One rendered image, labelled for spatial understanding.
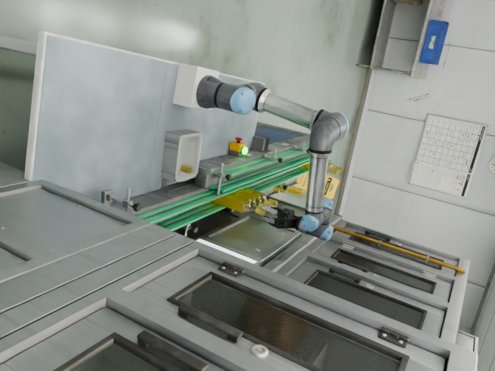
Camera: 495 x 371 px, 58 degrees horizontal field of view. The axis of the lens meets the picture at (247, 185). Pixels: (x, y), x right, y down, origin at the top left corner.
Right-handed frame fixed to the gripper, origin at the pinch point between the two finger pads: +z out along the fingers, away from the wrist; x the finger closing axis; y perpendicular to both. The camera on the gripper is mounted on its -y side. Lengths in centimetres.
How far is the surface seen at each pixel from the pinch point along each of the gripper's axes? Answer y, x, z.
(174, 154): -29, 24, 36
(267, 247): -10.0, -12.3, -9.9
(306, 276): -14.8, -16.4, -32.9
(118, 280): -124, 24, -23
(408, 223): 587, -170, -14
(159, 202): -43, 6, 30
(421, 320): -15, -16, -83
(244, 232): -3.0, -12.5, 6.2
